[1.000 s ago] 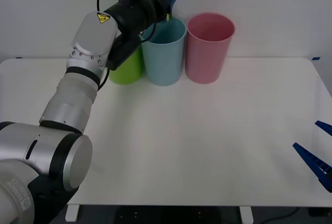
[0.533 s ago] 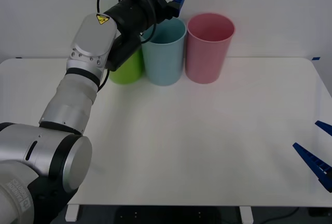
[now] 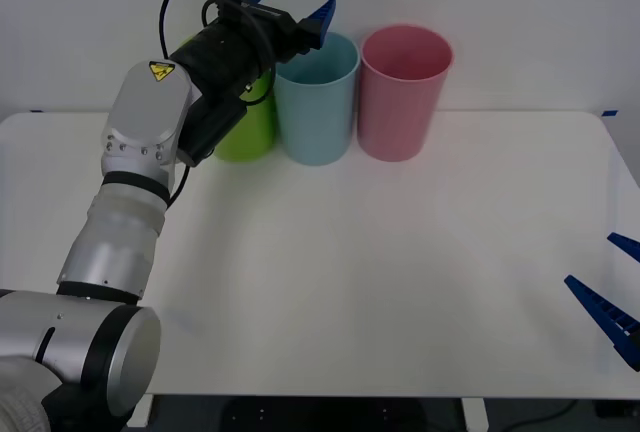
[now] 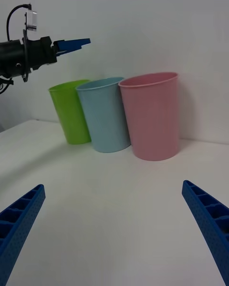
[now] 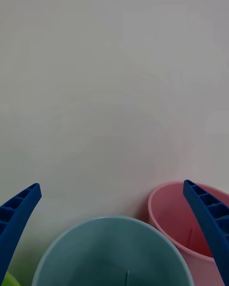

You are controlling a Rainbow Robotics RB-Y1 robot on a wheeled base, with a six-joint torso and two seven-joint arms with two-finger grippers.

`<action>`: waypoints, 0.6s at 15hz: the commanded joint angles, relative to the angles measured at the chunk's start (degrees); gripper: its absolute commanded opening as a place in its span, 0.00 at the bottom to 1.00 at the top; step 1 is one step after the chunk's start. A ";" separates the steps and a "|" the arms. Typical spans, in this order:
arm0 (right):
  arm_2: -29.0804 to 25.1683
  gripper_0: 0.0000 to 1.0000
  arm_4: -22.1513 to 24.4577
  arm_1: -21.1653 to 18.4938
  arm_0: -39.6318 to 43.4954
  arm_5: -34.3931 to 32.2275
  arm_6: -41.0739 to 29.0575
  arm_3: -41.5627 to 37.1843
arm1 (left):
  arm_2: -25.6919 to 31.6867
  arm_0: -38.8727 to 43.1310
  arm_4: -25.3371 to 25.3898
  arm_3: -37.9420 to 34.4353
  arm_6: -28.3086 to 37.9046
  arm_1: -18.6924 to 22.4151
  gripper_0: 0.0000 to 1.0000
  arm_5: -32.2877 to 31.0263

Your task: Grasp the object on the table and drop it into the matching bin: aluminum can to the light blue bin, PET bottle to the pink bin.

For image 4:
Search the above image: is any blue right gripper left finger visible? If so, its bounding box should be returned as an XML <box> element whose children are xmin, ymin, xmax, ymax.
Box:
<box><xmin>0</xmin><ymin>184</ymin><xmax>46</xmax><ymax>286</ymax></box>

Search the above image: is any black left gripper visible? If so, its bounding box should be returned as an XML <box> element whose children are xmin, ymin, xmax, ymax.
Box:
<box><xmin>22</xmin><ymin>30</ymin><xmax>92</xmax><ymax>83</ymax></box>

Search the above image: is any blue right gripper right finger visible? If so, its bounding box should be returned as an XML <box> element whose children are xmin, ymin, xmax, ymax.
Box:
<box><xmin>181</xmin><ymin>180</ymin><xmax>229</xmax><ymax>286</ymax></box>

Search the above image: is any green plastic bin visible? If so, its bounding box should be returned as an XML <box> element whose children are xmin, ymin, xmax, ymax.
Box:
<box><xmin>48</xmin><ymin>79</ymin><xmax>92</xmax><ymax>145</ymax></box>

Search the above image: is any pale blue plastic bin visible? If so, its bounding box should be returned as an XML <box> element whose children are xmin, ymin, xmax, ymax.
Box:
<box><xmin>75</xmin><ymin>77</ymin><xmax>132</xmax><ymax>153</ymax></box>

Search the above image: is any pink plastic bin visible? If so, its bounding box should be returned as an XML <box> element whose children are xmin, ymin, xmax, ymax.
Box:
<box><xmin>118</xmin><ymin>71</ymin><xmax>181</xmax><ymax>162</ymax></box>

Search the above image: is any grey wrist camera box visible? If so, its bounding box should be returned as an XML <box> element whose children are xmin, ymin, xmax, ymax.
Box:
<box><xmin>25</xmin><ymin>9</ymin><xmax>38</xmax><ymax>32</ymax></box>

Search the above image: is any black camera cable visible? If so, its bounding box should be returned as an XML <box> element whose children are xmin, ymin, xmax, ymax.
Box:
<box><xmin>6</xmin><ymin>3</ymin><xmax>32</xmax><ymax>41</ymax></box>

